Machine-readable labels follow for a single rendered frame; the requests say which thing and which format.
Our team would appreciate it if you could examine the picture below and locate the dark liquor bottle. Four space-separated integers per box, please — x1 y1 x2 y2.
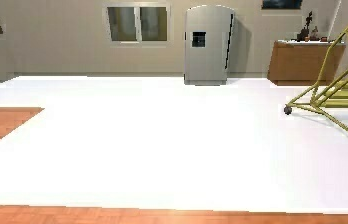
297 11 314 43

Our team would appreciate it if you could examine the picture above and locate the grey fridge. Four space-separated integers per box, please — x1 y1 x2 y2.
183 4 236 86

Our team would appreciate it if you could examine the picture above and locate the white framed window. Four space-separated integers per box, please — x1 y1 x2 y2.
102 3 172 46

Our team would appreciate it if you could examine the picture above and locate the brown wooden cabinet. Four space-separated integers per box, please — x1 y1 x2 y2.
267 39 347 87

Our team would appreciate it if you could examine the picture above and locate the dark framed landscape picture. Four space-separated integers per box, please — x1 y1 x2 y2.
261 0 304 10

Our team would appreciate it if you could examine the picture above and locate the pale small figurine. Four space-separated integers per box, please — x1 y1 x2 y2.
309 26 320 42

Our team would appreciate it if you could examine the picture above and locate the black fridge handle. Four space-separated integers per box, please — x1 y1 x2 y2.
224 13 234 70

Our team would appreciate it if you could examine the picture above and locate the yellow metal frame cart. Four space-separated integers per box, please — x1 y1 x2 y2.
283 6 348 146

